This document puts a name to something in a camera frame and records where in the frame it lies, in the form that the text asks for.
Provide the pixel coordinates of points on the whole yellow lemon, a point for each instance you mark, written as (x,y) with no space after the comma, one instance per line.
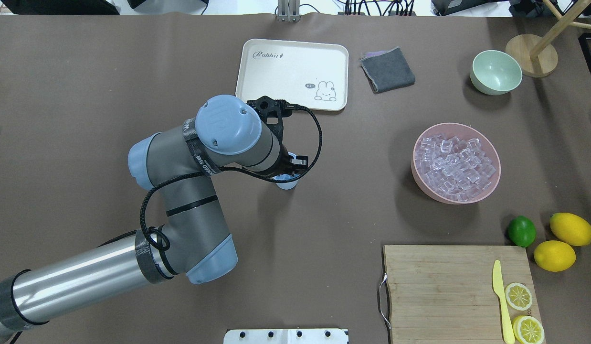
(554,255)
(570,228)

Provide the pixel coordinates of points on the lemon half lower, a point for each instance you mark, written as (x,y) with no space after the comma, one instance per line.
(528,330)

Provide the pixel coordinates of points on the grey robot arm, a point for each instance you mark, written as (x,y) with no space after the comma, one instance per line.
(182,226)

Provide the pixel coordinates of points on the pile of clear ice cubes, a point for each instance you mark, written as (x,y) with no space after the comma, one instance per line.
(455,169)

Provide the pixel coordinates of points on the wooden cup tree stand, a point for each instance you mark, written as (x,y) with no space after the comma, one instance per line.
(534,54)

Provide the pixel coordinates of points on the lemon half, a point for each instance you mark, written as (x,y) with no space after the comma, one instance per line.
(528,330)
(519,296)

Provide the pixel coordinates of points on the light blue plastic cup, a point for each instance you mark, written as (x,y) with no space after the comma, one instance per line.
(289,184)

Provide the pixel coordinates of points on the grey folded cloth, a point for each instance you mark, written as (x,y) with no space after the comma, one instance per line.
(387,70)

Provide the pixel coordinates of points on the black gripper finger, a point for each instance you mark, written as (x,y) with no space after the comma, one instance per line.
(298,163)

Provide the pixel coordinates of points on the light green bowl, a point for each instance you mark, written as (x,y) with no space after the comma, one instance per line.
(495,73)

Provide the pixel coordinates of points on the wooden cutting board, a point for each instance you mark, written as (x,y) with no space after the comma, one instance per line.
(443,294)

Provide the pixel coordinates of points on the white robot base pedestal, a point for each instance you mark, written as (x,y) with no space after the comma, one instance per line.
(287,336)

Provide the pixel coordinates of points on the green lime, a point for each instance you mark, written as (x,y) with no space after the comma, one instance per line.
(521,231)

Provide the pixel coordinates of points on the aluminium frame post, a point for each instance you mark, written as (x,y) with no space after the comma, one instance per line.
(288,11)

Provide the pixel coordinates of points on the cream rabbit tray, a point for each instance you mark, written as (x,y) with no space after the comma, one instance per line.
(311,74)

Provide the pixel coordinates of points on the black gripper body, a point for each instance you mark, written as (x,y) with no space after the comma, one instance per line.
(289,166)

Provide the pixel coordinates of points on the yellow plastic knife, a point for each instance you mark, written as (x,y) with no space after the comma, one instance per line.
(498,288)

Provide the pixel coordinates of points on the lemon half upper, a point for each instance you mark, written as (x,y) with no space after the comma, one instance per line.
(519,296)

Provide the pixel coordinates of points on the pink bowl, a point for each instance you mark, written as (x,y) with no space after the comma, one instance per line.
(465,132)

